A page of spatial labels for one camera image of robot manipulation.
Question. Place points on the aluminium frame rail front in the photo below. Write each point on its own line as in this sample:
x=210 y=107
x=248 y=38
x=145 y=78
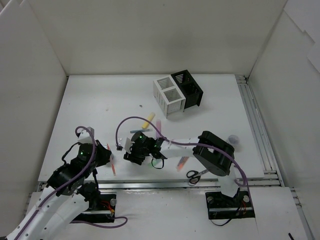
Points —
x=269 y=180

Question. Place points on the yellow slim highlighter pen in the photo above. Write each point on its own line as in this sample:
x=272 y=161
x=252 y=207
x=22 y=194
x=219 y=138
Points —
x=111 y=161

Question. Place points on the yellow chunky highlighter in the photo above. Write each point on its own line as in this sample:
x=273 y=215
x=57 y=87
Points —
x=149 y=119

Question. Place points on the aluminium frame rail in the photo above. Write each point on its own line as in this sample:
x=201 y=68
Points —
x=269 y=180
x=264 y=147

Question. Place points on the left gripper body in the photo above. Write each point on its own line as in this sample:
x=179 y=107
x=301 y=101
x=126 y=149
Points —
x=103 y=153

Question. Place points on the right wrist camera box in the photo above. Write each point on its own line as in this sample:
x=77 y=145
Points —
x=124 y=144

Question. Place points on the green capped highlighter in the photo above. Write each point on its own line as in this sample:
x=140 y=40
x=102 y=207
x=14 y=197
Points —
x=153 y=163

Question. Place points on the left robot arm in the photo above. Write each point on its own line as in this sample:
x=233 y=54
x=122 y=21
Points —
x=66 y=194

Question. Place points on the blue slim highlighter pen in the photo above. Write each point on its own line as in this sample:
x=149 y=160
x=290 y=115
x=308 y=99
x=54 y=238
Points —
x=140 y=130

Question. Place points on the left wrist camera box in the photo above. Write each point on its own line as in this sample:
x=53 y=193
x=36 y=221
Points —
x=84 y=137

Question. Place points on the aluminium frame rail right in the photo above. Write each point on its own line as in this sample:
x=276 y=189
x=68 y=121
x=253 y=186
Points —
x=264 y=147

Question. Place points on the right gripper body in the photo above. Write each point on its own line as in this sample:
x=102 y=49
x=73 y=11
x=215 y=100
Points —
x=132 y=156

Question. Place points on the white slotted container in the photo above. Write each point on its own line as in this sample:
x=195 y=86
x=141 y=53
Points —
x=168 y=96

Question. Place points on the purple slim highlighter pen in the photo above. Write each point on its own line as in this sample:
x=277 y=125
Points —
x=183 y=160

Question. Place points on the orange slim highlighter pen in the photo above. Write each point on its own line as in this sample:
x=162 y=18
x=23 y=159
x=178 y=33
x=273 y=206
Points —
x=179 y=167

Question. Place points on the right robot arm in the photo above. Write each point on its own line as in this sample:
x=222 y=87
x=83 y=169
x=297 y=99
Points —
x=212 y=152

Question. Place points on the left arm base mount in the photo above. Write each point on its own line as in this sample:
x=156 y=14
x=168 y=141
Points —
x=102 y=213

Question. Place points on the pink chunky highlighter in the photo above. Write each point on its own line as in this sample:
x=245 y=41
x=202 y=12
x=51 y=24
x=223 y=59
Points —
x=159 y=128

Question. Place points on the black slotted container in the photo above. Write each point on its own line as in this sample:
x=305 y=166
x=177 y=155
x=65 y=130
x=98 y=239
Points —
x=189 y=87

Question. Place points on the black handled scissors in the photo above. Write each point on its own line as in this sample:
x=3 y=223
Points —
x=195 y=176

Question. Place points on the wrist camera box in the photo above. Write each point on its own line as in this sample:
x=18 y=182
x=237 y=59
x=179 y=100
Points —
x=124 y=144
x=84 y=137

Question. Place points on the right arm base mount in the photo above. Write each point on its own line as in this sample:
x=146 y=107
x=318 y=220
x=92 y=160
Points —
x=222 y=209

